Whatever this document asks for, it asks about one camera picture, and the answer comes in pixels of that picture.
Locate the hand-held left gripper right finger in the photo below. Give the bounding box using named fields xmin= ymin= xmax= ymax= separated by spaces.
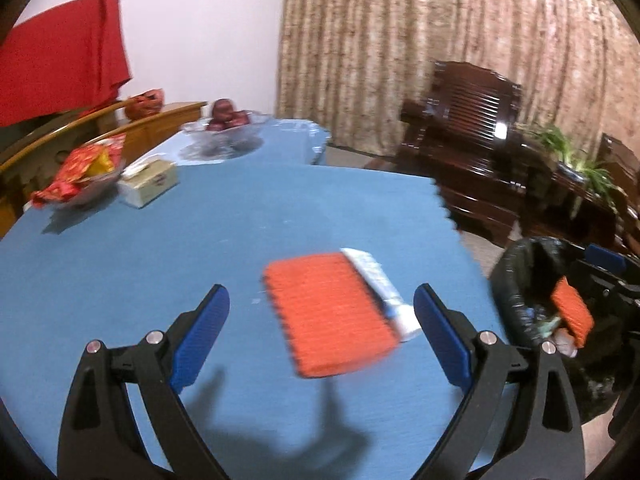
xmin=413 ymin=283 xmax=586 ymax=480

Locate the dark wooden side table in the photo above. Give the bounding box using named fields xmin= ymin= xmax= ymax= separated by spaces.
xmin=520 ymin=160 xmax=621 ymax=251

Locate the dark wooden slatted armchair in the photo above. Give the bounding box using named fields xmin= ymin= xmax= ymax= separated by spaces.
xmin=365 ymin=60 xmax=531 ymax=248

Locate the cream tissue box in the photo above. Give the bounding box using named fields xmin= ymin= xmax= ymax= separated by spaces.
xmin=117 ymin=156 xmax=180 ymax=209

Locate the green potted plant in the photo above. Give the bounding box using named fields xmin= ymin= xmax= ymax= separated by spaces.
xmin=530 ymin=124 xmax=618 ymax=206

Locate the glass dish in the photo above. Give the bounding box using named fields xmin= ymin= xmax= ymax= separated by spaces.
xmin=47 ymin=165 xmax=126 ymax=211

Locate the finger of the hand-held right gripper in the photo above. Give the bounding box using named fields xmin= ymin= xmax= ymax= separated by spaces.
xmin=591 ymin=271 xmax=640 ymax=308
xmin=584 ymin=243 xmax=640 ymax=273

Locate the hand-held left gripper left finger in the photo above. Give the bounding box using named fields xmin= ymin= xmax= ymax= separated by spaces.
xmin=56 ymin=284 xmax=232 ymax=480

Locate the white tube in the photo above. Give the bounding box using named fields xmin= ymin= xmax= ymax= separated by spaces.
xmin=340 ymin=247 xmax=423 ymax=343

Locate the glass bowl with red snacks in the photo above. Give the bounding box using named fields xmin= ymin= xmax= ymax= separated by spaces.
xmin=30 ymin=134 xmax=127 ymax=206

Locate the orange ribbed sponge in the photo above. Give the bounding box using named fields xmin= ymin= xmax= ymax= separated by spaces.
xmin=263 ymin=252 xmax=401 ymax=380
xmin=551 ymin=276 xmax=595 ymax=348

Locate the black bagged trash bin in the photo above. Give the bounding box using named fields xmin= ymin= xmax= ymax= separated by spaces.
xmin=487 ymin=236 xmax=623 ymax=423

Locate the light wooden bench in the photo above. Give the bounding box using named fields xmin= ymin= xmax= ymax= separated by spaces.
xmin=0 ymin=101 xmax=208 ymax=241

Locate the beige patterned curtain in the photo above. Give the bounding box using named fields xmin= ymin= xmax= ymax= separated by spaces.
xmin=275 ymin=0 xmax=640 ymax=196

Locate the blue scalloped-edged table cover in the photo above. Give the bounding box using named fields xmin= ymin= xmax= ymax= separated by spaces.
xmin=145 ymin=119 xmax=331 ymax=167

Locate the red plastic bag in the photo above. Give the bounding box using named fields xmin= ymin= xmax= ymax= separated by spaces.
xmin=124 ymin=89 xmax=166 ymax=121

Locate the glass fruit bowl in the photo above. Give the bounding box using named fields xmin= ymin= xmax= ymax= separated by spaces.
xmin=180 ymin=110 xmax=268 ymax=158

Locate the red cloth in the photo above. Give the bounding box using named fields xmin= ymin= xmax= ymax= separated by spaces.
xmin=0 ymin=0 xmax=133 ymax=128

